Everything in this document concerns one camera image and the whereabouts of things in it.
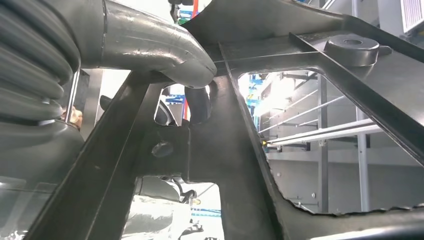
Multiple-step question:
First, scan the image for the steel workbench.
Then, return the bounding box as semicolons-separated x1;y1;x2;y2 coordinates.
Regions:
258;71;424;214

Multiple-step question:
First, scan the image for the white vent grille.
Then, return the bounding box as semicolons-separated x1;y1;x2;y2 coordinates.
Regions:
400;0;424;35

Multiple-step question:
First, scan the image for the person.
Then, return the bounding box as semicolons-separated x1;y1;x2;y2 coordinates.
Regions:
61;105;84;131

